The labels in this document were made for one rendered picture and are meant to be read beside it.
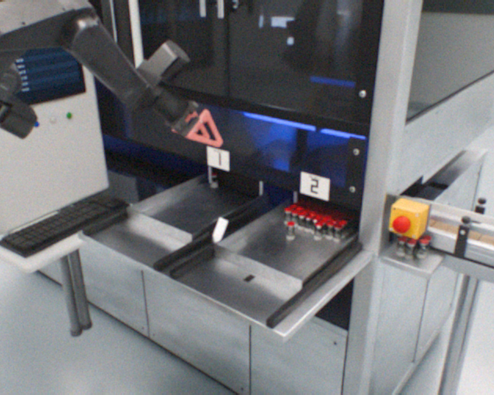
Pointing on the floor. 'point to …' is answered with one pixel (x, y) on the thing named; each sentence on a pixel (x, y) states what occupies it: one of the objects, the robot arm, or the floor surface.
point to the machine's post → (380, 183)
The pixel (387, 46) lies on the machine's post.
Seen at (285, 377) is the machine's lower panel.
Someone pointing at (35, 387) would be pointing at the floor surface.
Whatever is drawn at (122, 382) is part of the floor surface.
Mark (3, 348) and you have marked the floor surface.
